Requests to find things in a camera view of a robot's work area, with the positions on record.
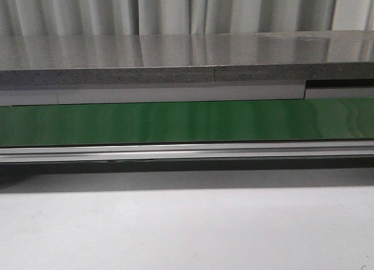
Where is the grey stone slab platform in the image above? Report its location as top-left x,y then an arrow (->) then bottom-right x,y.
1,30 -> 373,86

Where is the white pleated curtain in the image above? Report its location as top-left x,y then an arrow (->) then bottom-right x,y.
1,0 -> 373,36

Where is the green conveyor belt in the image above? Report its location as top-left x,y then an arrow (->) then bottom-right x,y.
1,98 -> 373,147

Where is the grey rear conveyor rail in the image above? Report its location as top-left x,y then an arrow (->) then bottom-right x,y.
1,79 -> 373,106

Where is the aluminium front conveyor rail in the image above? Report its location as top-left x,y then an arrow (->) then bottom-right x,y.
1,140 -> 373,164

